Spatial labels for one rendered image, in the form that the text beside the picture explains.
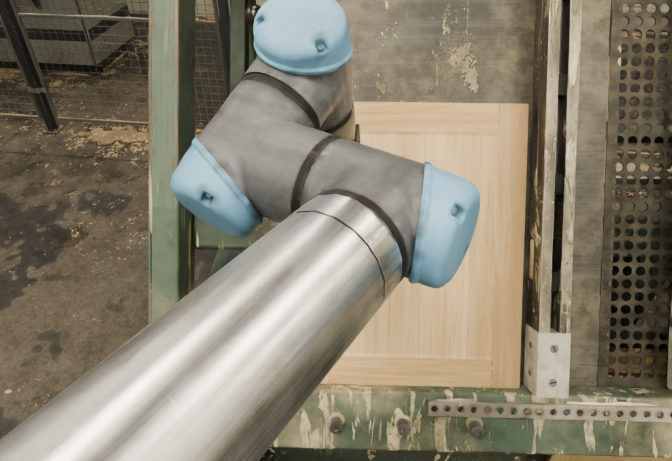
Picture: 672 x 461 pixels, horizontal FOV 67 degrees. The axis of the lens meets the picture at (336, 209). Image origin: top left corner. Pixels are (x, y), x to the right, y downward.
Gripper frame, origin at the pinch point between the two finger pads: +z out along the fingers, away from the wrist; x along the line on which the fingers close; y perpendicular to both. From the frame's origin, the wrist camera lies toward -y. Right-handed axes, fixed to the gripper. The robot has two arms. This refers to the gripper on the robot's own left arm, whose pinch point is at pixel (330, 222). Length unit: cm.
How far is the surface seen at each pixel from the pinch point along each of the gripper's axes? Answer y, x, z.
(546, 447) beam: -23, -42, 47
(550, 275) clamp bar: 5.9, -38.7, 30.1
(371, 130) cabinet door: 28.9, -2.7, 20.9
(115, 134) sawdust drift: 145, 191, 230
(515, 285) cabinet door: 5.1, -33.8, 36.0
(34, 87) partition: 159, 240, 201
